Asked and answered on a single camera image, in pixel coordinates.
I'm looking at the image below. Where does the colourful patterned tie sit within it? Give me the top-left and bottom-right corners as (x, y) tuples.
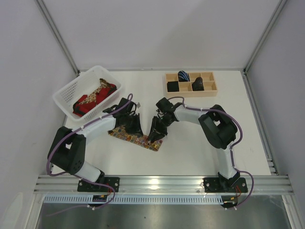
(108, 127), (163, 152)

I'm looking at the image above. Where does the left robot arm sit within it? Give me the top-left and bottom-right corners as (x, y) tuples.
(47, 94), (143, 186)

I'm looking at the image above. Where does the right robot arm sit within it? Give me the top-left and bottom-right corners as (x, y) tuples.
(148, 97), (240, 192)

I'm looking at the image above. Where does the rolled black tie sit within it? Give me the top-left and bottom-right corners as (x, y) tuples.
(167, 81), (179, 92)

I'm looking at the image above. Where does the beige patterned tie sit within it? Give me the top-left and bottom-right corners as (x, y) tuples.
(80, 78), (112, 104)

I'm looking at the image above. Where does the white plastic basket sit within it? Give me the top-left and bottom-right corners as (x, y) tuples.
(53, 65), (123, 122)

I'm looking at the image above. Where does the rolled blue striped tie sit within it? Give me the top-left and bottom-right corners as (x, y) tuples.
(177, 71), (190, 82)

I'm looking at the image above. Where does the red tie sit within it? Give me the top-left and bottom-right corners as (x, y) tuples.
(73, 83), (117, 117)

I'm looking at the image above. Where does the rolled dark brown tie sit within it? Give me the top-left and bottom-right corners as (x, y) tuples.
(192, 77), (204, 91)

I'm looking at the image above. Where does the wooden compartment box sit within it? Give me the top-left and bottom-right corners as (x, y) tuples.
(165, 72), (218, 98)

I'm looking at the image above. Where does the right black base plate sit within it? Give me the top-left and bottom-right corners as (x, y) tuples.
(203, 177), (248, 193)

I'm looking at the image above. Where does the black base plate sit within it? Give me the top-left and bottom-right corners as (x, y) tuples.
(77, 177), (120, 192)
(203, 177), (248, 193)

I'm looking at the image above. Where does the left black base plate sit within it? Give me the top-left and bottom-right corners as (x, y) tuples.
(77, 177), (120, 192)

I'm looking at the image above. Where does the white slotted cable duct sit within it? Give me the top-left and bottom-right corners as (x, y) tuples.
(43, 194), (224, 205)

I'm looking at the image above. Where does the aluminium mounting rail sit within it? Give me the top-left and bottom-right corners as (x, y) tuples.
(34, 175), (294, 195)

